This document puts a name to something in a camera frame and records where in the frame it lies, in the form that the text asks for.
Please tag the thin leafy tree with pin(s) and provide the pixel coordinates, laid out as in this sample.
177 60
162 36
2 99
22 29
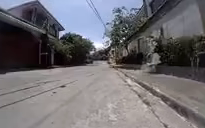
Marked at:
121 26

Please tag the row of potted plants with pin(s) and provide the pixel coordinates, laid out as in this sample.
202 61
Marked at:
180 50

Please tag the building with red gate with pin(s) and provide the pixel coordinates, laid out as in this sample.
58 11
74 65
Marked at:
16 43

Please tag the raised concrete sidewalk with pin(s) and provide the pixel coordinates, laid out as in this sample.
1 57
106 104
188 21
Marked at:
186 90

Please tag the grey concrete road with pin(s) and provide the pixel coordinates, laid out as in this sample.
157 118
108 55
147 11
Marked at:
90 96

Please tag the grey concrete building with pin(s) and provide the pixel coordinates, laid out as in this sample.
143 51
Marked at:
180 23

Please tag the green leafy trees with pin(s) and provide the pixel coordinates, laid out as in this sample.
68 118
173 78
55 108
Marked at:
73 48

